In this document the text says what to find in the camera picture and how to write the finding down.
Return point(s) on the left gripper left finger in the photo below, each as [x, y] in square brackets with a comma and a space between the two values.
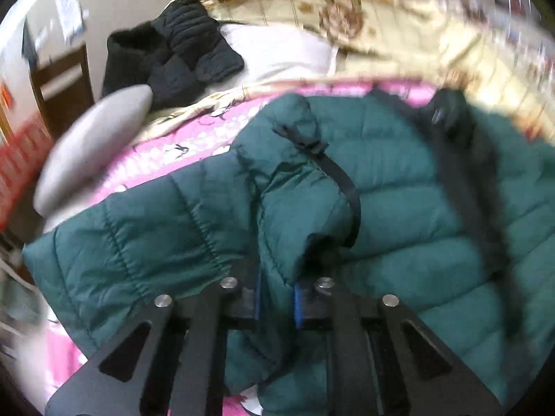
[170, 358]

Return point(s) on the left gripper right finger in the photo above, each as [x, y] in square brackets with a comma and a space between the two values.
[381, 359]

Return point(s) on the green quilted puffer jacket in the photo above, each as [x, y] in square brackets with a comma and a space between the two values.
[498, 283]

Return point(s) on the grey pillow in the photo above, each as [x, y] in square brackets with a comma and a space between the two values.
[90, 144]

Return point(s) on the pink penguin quilt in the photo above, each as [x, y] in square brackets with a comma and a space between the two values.
[173, 155]

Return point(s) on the red patterned tablecloth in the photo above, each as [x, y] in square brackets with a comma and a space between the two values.
[21, 160]

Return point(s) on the dark wooden chair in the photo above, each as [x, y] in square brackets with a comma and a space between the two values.
[62, 90]

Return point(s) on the black quilted jacket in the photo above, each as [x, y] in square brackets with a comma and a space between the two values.
[178, 55]

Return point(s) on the cream floral blanket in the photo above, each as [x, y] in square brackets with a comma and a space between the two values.
[501, 64]

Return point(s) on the white pillow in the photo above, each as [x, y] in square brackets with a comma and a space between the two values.
[276, 52]

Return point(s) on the dark hanging cloth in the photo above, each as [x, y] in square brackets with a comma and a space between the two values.
[29, 52]

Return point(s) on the wall calendar poster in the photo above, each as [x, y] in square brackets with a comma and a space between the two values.
[70, 17]

